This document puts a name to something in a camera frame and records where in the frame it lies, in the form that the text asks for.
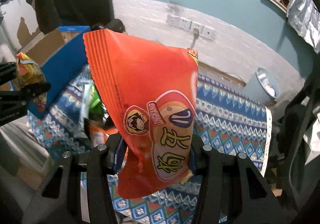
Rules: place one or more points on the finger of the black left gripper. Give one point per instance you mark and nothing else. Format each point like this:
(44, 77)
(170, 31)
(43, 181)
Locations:
(7, 72)
(26, 94)

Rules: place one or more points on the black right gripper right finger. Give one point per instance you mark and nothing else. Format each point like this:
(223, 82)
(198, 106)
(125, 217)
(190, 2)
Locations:
(231, 186)

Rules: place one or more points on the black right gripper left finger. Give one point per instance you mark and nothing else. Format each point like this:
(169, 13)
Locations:
(78, 185)

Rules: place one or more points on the colourful snack bag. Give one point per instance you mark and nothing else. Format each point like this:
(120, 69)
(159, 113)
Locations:
(28, 72)

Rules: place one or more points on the orange snack bag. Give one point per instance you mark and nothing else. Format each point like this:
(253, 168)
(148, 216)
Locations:
(149, 91)

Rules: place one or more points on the blue cardboard box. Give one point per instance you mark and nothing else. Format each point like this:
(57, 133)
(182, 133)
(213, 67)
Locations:
(60, 54)

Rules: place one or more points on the blue patterned cloth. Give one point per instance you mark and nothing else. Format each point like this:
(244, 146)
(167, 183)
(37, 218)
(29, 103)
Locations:
(226, 120)

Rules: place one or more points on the light blue trash bin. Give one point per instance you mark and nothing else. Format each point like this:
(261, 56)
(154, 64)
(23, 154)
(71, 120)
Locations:
(262, 87)

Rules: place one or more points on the black round object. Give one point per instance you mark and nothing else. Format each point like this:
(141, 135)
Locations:
(115, 25)

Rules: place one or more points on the silver foil sheet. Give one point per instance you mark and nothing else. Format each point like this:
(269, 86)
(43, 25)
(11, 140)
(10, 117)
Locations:
(303, 16)

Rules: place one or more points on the white wall socket strip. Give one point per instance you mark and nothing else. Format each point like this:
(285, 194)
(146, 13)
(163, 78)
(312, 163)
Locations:
(191, 26)

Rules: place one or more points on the plug with grey cable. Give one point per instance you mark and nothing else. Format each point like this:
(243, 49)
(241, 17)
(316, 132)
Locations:
(196, 36)

